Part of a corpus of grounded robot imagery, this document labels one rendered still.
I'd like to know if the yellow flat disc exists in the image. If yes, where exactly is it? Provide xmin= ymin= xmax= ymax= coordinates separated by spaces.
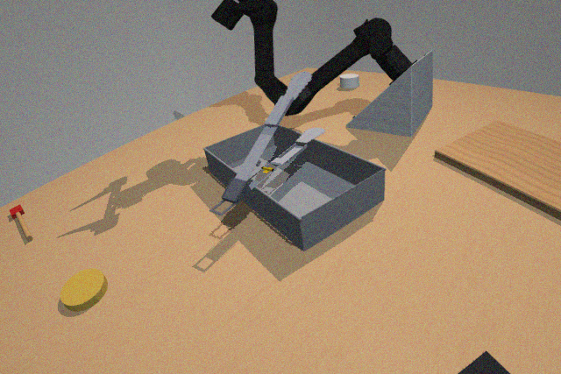
xmin=60 ymin=268 xmax=108 ymax=312

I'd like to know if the short grey cylinder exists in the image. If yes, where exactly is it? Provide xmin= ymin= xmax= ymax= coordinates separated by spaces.
xmin=340 ymin=74 xmax=359 ymax=88

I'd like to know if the black spatula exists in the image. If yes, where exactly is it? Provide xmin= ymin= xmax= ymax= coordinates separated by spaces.
xmin=459 ymin=351 xmax=510 ymax=374

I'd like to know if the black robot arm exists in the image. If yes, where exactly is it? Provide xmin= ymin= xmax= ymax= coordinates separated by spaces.
xmin=211 ymin=0 xmax=417 ymax=116

